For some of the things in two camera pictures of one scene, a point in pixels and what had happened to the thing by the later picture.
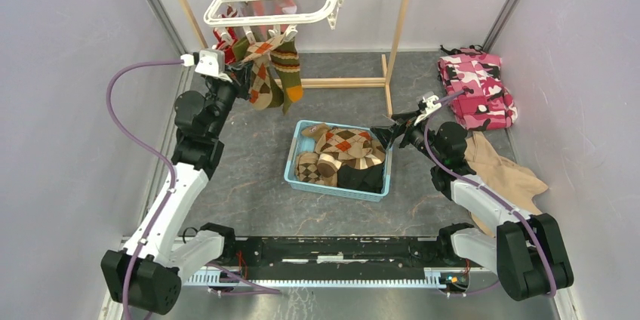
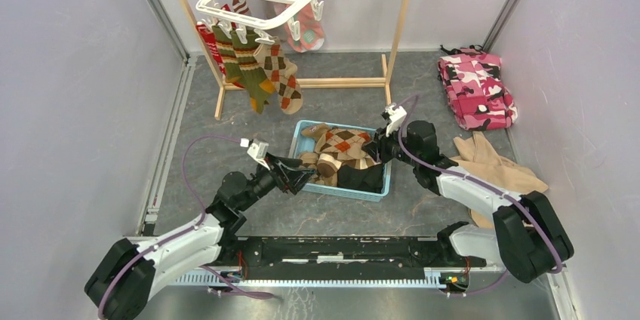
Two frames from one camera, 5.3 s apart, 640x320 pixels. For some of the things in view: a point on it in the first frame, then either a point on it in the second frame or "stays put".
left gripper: [225, 75] → [285, 172]
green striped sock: [286, 63] → [259, 87]
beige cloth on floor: [513, 182] stays put
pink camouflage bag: [485, 103] stays put
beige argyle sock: [260, 93] → [282, 73]
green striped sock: [241, 47] → [232, 69]
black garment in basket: [368, 180] stays put
